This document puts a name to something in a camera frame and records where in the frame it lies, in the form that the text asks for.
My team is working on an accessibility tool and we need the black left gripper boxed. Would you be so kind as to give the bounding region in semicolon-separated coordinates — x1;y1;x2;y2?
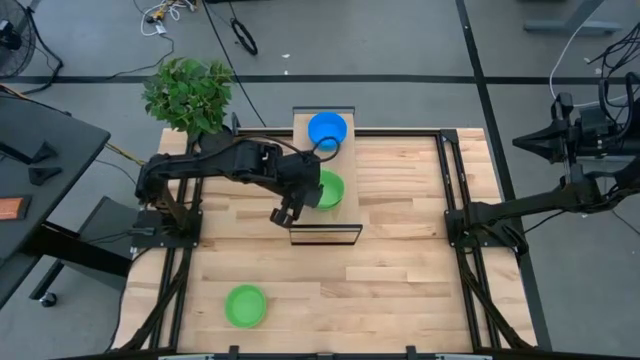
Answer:
269;152;325;229

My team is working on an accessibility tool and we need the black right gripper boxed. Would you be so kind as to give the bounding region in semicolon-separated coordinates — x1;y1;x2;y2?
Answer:
513;93;621;185

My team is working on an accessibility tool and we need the green plastic mini bowl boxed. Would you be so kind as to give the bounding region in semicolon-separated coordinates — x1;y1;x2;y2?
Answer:
316;168;346;211
224;284;268;329

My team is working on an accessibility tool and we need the black plant pot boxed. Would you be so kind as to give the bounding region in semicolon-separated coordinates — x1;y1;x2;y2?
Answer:
198;125;235;151

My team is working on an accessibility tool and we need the grey desk foot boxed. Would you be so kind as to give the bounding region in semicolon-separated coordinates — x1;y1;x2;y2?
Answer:
523;0;624;35

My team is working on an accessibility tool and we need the green artificial plant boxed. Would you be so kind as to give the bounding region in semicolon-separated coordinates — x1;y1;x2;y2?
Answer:
142;57;235;137

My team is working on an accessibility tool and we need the dark grey desk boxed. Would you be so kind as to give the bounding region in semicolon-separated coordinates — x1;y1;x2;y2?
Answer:
0;94;139;309

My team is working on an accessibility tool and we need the orange flat object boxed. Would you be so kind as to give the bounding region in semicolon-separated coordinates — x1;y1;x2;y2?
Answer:
0;195;32;222

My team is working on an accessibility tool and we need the black floor fan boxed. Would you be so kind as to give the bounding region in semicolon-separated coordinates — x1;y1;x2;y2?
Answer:
0;0;37;80

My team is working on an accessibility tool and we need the long white cable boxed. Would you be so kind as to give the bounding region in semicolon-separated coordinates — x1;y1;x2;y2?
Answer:
548;19;640;108

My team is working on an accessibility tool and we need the wooden shelf with black frame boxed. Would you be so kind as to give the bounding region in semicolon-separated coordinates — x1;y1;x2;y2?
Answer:
288;105;364;246

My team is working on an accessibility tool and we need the black cable bundle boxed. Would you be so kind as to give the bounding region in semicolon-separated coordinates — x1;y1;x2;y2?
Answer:
587;22;640;84

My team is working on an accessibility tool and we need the black aluminium table frame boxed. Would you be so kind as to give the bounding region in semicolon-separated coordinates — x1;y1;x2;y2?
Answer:
112;112;541;360

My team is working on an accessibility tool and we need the black coiled cable loop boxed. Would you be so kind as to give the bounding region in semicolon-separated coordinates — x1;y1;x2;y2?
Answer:
229;18;259;56

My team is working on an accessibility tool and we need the yellow cable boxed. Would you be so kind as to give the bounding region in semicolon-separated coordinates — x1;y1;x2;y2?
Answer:
0;83;155;174

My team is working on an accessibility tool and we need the long straight black cable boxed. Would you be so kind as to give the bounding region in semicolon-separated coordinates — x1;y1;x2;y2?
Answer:
202;0;267;128

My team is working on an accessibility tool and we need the thin black cable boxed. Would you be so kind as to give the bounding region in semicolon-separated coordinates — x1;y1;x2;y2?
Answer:
110;30;176;80

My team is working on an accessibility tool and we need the white cable bundle with plug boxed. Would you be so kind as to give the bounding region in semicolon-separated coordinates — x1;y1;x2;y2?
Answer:
138;0;197;37

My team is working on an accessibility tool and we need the black triangular bracket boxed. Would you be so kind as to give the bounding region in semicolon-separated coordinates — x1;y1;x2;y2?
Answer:
29;140;59;165

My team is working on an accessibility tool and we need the black fan cable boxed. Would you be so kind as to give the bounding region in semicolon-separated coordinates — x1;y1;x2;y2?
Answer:
22;7;65;96

